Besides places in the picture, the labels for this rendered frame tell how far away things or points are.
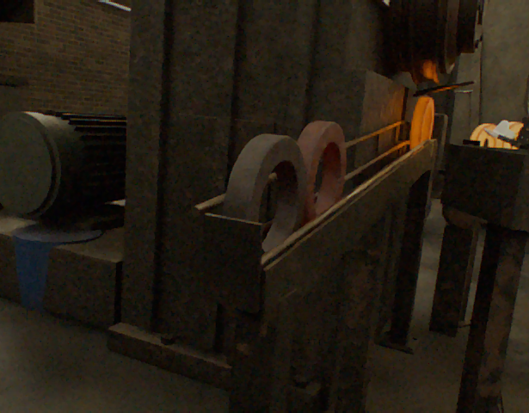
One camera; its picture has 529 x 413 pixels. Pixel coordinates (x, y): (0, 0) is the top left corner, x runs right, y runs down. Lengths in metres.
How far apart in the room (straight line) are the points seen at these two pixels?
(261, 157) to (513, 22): 3.94
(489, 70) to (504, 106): 0.30
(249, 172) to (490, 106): 3.89
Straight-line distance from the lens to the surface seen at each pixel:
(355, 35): 1.32
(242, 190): 0.57
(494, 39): 4.47
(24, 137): 2.00
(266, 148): 0.60
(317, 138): 0.75
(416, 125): 1.61
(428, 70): 1.61
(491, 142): 2.14
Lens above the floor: 0.75
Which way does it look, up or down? 11 degrees down
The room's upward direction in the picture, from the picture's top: 5 degrees clockwise
